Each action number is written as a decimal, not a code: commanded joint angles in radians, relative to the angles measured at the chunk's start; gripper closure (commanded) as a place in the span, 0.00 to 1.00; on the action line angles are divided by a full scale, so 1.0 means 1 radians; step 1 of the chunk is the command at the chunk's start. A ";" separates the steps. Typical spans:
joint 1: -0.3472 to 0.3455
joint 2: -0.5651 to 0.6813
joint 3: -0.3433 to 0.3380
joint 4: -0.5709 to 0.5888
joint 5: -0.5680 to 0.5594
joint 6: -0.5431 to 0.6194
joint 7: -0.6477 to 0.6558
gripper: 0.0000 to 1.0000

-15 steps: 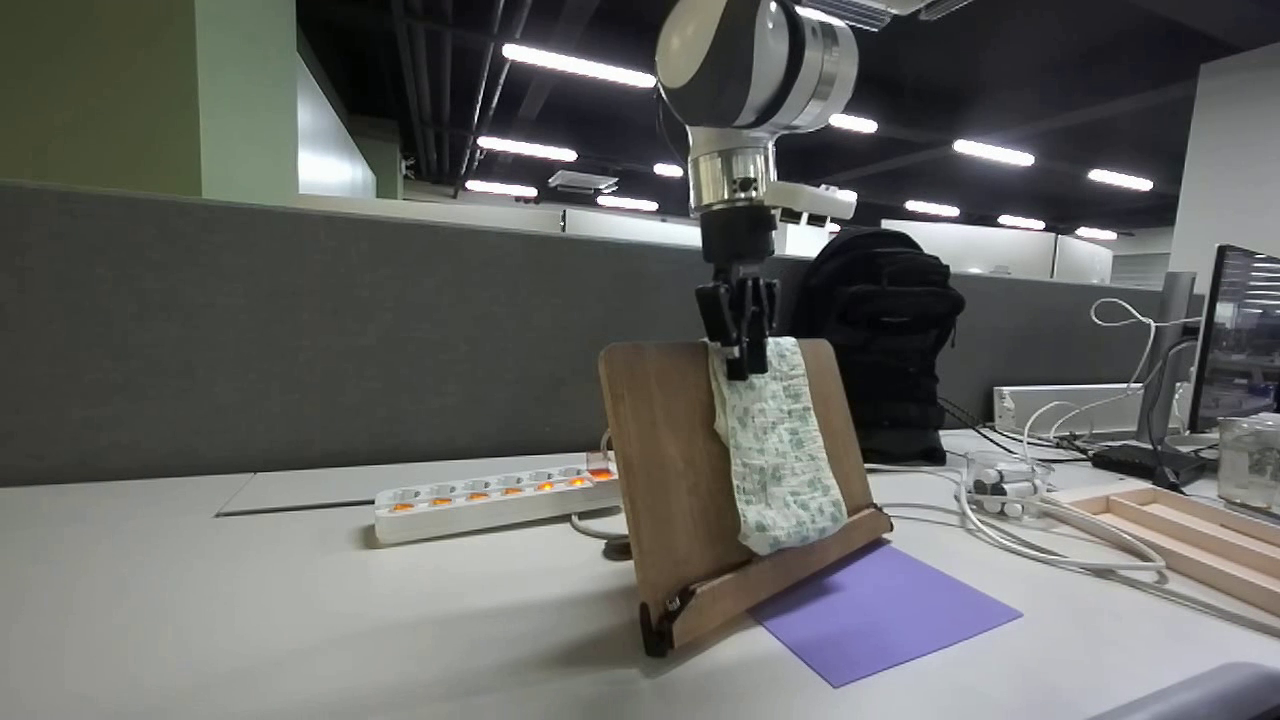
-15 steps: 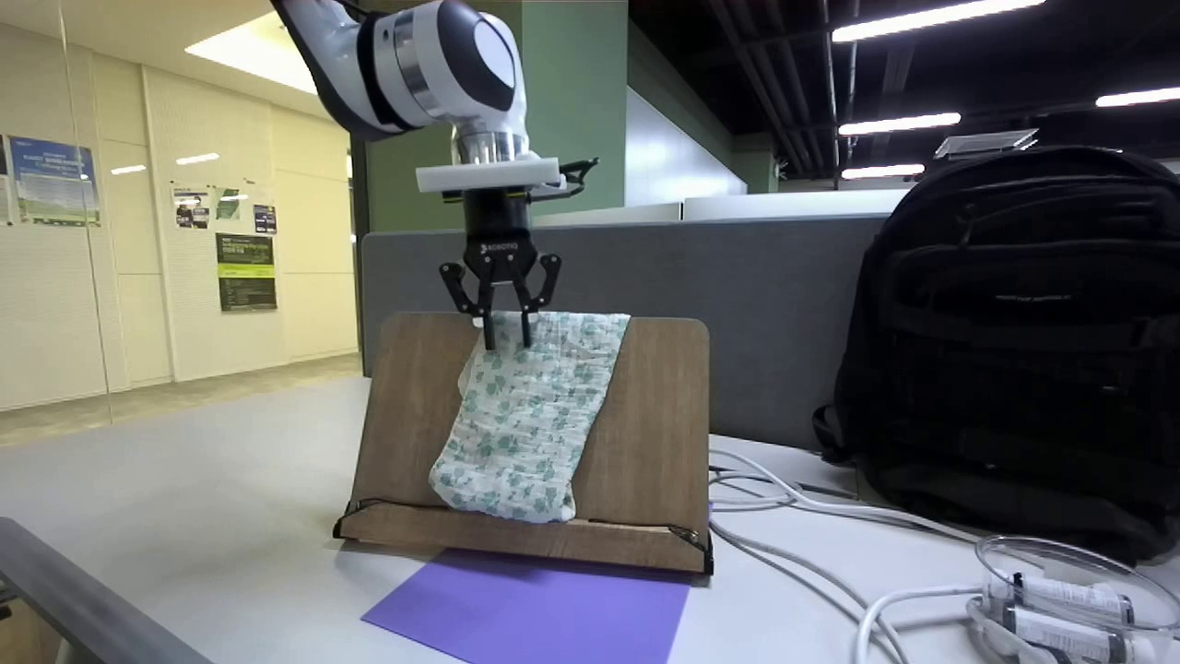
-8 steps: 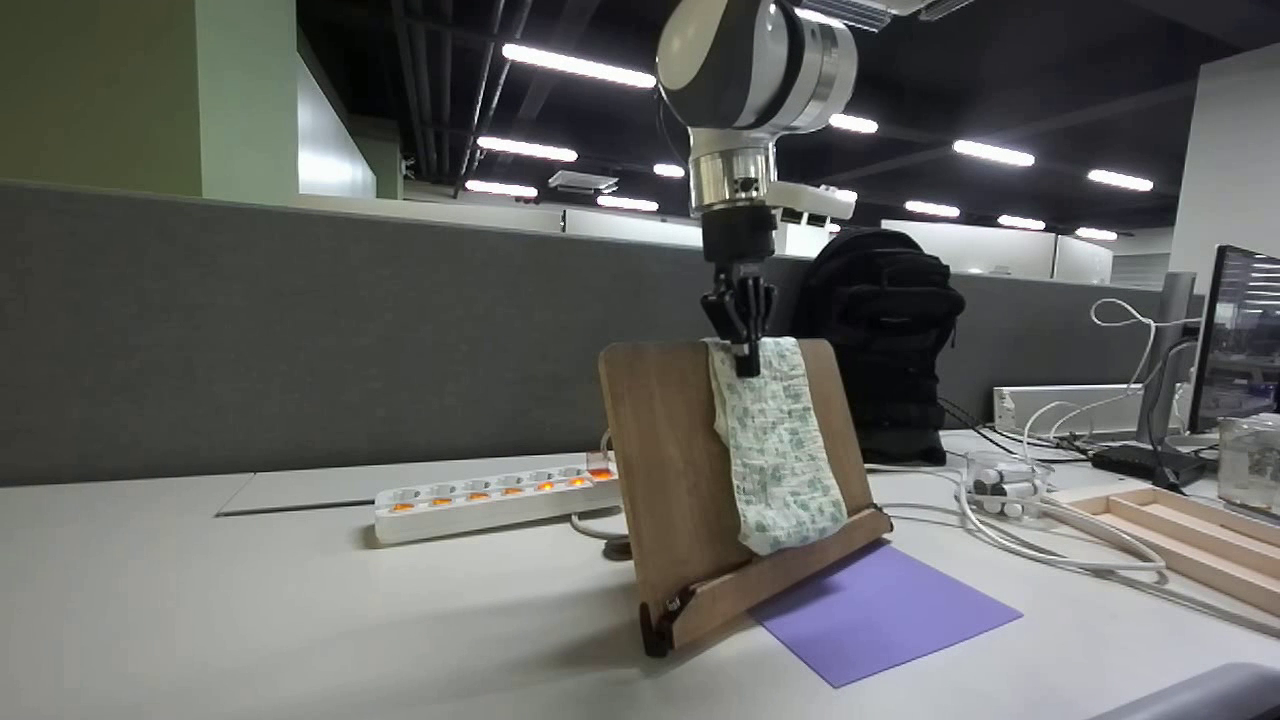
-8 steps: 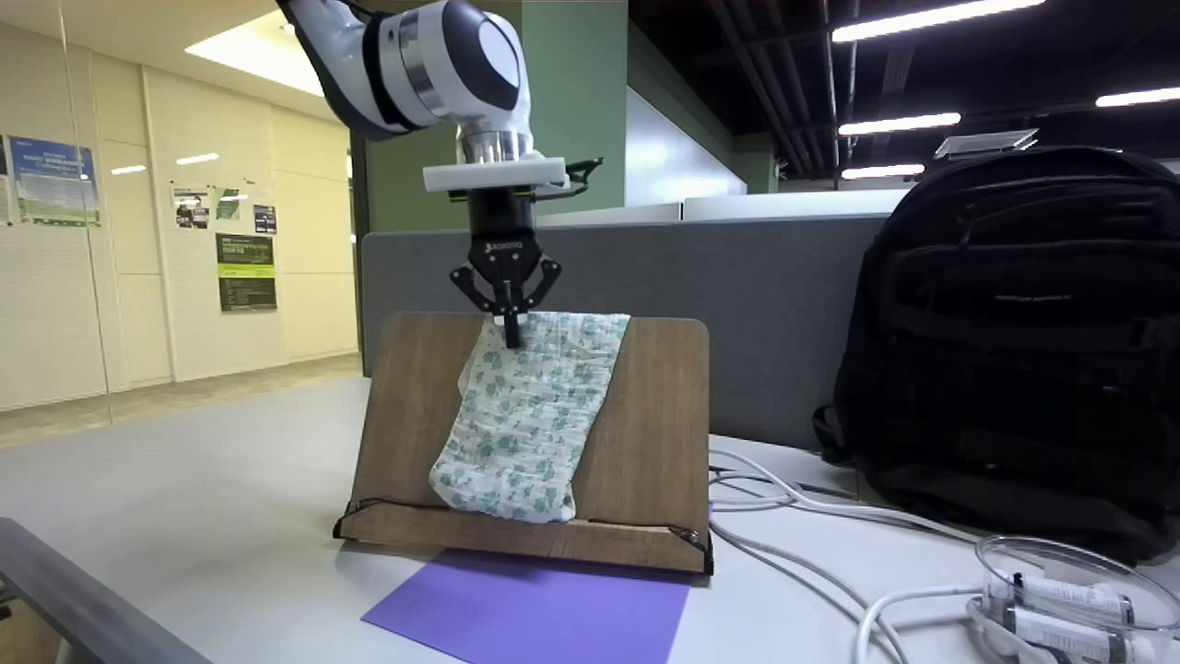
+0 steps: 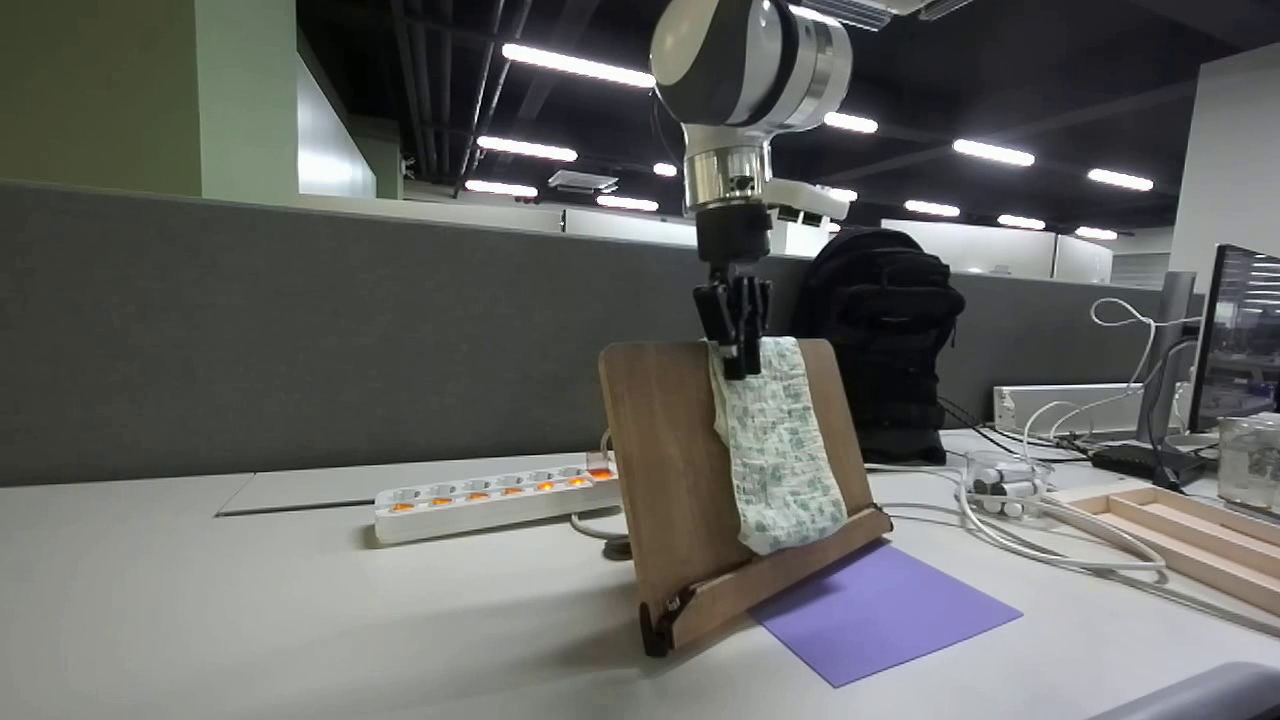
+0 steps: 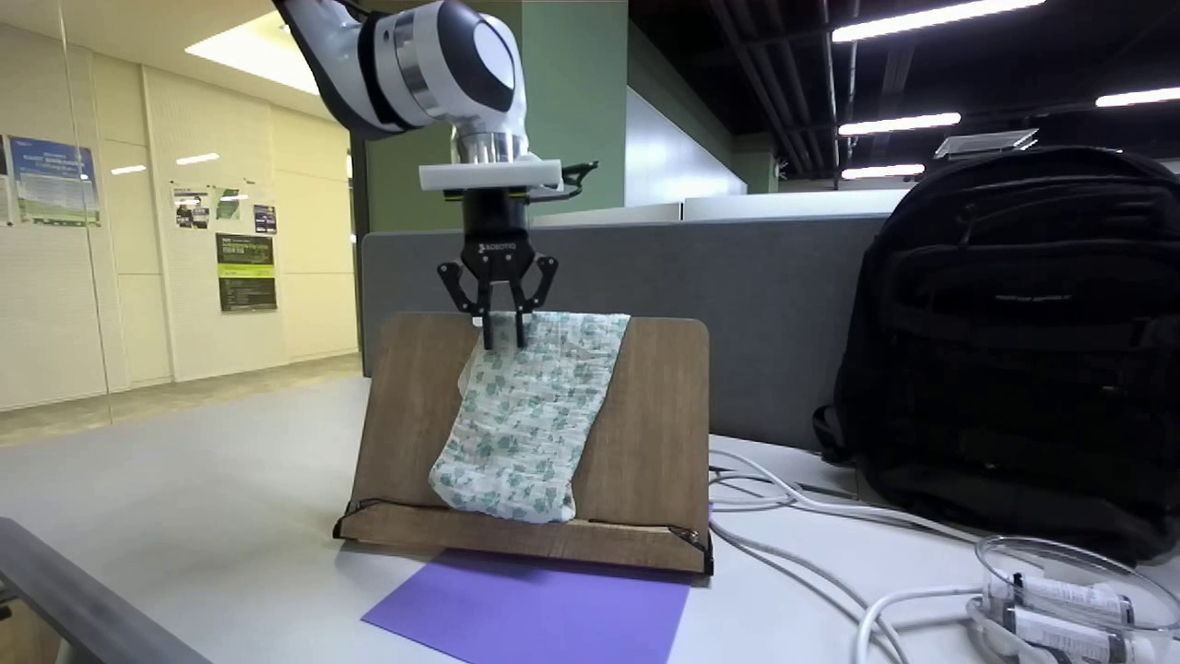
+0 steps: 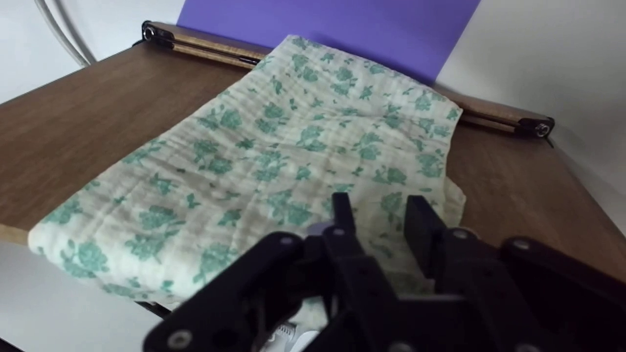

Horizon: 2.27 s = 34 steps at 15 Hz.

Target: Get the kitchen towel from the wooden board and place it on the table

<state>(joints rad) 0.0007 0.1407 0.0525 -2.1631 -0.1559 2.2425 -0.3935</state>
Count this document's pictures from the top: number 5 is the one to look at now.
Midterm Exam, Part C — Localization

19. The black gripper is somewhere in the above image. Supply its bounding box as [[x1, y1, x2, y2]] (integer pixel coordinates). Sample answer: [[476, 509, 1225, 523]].
[[687, 203, 781, 384]]

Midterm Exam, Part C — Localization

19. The floral kitchen towel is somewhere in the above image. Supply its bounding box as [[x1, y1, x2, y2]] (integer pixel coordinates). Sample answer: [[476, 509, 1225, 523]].
[[705, 333, 852, 560]]

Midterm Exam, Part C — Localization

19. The wooden board stand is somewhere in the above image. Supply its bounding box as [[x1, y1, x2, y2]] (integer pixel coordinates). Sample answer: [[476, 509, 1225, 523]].
[[595, 333, 898, 659]]

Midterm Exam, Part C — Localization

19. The white power strip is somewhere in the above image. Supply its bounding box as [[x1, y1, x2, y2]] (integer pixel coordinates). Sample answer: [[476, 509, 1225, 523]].
[[367, 452, 627, 549]]

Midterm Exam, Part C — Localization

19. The white power adapter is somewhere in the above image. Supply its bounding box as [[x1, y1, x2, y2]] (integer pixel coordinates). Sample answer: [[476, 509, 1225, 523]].
[[966, 452, 1060, 503]]

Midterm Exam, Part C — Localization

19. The purple paper sheet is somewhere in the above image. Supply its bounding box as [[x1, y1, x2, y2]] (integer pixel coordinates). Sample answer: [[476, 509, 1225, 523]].
[[747, 538, 1030, 693]]

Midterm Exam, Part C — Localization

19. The white rectangular box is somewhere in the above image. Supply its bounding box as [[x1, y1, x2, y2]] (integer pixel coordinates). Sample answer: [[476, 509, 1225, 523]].
[[989, 381, 1154, 438]]

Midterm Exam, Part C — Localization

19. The grey monitor stand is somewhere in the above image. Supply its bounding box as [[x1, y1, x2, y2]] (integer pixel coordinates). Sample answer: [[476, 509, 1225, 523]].
[[1087, 273, 1219, 493]]

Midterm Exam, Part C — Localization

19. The grey office partition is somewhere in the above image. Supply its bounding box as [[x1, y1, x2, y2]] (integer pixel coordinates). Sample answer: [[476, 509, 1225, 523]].
[[0, 181, 1204, 493]]

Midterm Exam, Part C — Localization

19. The light wooden tray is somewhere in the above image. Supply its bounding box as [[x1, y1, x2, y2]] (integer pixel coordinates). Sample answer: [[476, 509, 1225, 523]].
[[1052, 481, 1280, 621]]

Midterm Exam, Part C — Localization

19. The computer monitor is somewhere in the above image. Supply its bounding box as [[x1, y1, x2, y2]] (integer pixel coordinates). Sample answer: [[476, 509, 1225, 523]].
[[1189, 240, 1280, 436]]

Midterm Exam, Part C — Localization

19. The clear plastic container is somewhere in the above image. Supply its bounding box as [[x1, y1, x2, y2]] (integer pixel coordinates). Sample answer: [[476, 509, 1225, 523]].
[[1213, 409, 1280, 518]]

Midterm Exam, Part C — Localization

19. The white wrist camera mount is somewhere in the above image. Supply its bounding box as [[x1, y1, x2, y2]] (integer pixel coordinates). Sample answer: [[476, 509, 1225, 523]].
[[764, 174, 860, 222]]

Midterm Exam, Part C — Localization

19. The looped white cable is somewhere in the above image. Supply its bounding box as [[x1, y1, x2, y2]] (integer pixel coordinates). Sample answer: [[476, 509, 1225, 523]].
[[1087, 292, 1169, 393]]

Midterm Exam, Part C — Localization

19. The thick white cable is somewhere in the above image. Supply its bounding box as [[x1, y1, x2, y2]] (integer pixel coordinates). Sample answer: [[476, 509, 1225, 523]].
[[878, 473, 1177, 593]]

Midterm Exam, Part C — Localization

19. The black power strip cable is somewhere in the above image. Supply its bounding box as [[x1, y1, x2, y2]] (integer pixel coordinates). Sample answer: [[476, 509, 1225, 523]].
[[213, 493, 380, 518]]

